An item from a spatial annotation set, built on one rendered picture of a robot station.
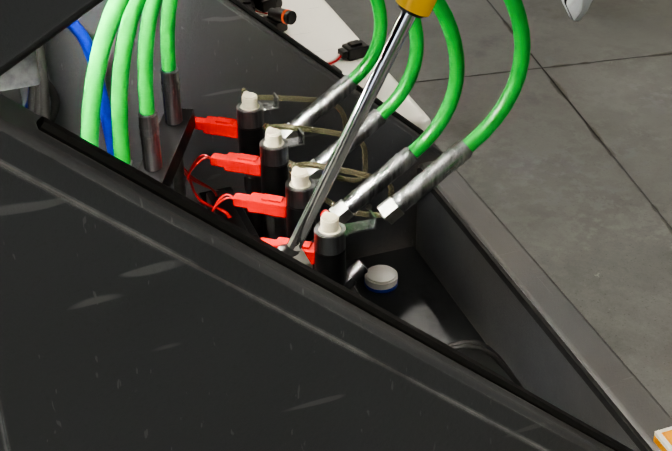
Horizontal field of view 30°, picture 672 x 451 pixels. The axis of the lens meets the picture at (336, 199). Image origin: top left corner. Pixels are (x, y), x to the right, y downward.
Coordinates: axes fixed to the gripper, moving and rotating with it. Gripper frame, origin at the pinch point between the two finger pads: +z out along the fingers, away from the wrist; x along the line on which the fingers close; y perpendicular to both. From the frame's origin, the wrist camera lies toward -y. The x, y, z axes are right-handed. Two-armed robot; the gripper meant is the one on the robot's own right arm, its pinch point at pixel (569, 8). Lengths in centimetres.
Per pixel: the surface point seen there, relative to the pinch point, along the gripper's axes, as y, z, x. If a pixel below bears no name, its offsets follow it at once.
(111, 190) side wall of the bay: -52, -18, -47
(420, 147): -17.2, 9.5, -4.5
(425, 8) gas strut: -35, -24, -45
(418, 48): -14.2, 3.4, 3.5
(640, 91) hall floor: 135, 122, 177
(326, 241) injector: -29.7, 11.6, -13.0
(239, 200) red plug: -34.0, 13.9, -0.6
